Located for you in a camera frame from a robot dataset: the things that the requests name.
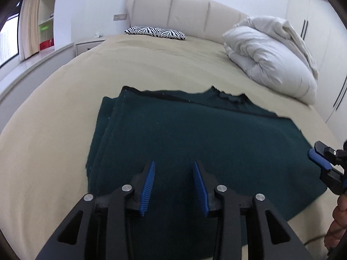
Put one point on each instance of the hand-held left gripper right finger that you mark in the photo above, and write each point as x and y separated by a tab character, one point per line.
200	187

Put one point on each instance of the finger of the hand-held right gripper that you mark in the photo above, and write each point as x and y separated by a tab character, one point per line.
326	149
318	160

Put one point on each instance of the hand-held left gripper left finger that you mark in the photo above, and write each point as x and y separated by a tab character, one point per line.
147	187

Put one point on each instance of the dark green sweater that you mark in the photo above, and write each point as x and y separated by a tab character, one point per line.
203	132

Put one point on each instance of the person's right hand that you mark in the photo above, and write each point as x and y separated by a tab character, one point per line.
338	222

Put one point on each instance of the white wardrobe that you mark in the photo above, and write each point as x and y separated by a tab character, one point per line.
320	59

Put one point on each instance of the folded white duvet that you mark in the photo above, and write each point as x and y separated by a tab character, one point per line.
265	59

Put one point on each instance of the bed with beige sheet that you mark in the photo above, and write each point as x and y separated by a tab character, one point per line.
149	67

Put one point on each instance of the white nightstand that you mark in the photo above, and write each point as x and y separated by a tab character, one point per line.
86	47

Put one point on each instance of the zebra print pillow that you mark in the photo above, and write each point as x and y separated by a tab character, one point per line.
154	32

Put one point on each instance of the white window bench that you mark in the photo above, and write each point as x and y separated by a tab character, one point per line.
32	65

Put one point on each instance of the cream padded headboard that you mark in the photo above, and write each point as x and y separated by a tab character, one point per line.
189	13

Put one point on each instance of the red box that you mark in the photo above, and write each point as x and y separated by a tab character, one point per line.
46	45

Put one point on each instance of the green box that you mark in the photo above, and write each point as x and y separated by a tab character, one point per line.
44	28

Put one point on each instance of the window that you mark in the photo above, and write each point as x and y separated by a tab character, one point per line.
9	43

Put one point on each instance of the beige curtain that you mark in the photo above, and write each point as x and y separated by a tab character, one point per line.
28	27

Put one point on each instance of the white bookshelf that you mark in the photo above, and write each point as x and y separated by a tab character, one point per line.
46	10

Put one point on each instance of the wall switch panel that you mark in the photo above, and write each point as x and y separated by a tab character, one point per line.
119	17

